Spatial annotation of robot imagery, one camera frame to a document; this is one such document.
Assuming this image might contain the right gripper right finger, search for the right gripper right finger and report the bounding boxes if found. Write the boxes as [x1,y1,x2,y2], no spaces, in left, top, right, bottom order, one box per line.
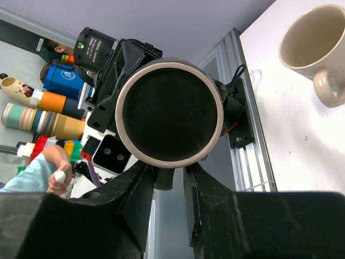
[183,163,344,258]

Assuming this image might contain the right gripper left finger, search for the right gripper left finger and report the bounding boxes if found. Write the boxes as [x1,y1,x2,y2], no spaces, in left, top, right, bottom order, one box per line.
[1,161,154,258]

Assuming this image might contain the dark brown mug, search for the dark brown mug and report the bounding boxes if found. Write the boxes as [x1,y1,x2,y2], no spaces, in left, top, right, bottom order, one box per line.
[115,58,224,190]

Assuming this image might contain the small clear glass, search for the small clear glass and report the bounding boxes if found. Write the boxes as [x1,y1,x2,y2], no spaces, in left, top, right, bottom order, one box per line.
[249,69,262,82]

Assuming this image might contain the cream floral mug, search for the cream floral mug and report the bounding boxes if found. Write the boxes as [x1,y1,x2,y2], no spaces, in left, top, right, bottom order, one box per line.
[279,4,344,108]

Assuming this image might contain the light blue sleeve forearm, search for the light blue sleeve forearm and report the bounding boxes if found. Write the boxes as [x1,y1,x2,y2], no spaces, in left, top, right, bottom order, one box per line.
[1,154,57,193]

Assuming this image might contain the person's hand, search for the person's hand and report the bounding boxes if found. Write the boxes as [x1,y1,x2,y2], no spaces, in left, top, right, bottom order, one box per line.
[42,145,72,196]

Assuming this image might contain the white spray bottle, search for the white spray bottle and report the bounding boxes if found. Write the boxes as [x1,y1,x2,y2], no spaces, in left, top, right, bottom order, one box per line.
[54,171,76,199]

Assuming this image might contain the colourful toy blocks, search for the colourful toy blocks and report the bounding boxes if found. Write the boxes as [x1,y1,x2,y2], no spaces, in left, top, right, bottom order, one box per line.
[16,135,82,167]

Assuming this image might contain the striped tumbler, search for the striped tumbler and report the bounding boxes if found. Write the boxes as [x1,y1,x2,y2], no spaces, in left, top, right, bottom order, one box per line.
[1,103,85,140]

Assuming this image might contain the orange navy bottle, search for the orange navy bottle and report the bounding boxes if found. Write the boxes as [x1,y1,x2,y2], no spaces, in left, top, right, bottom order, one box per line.
[30,89,86,120]

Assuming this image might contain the blue bottle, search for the blue bottle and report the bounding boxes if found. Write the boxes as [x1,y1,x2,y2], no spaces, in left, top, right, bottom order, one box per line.
[43,65,84,100]

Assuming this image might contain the cream patterned bottle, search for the cream patterned bottle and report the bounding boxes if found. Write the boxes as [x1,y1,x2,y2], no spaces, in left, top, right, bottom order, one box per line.
[1,73,37,108]

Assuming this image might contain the aluminium rail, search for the aluminium rail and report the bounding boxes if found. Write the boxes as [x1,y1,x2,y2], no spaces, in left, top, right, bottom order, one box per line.
[199,28,277,192]

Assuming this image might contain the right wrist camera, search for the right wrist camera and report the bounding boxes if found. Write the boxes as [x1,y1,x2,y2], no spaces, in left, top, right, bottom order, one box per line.
[92,135,131,175]

